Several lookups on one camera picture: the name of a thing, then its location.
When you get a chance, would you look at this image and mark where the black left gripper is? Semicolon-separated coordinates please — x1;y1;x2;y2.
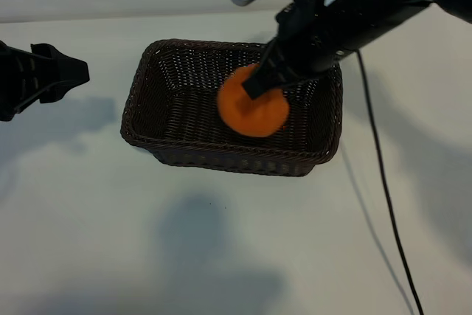
0;38;91;122

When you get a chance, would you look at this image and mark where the orange fruit with knob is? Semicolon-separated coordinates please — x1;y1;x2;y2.
216;65;291;139

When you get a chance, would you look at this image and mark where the thin black cable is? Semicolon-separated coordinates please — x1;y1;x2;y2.
354;49;426;315

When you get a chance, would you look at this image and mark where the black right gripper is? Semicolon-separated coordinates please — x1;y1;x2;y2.
241;0;373;101

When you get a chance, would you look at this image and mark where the dark brown wicker basket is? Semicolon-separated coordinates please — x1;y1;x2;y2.
120;38;344;178

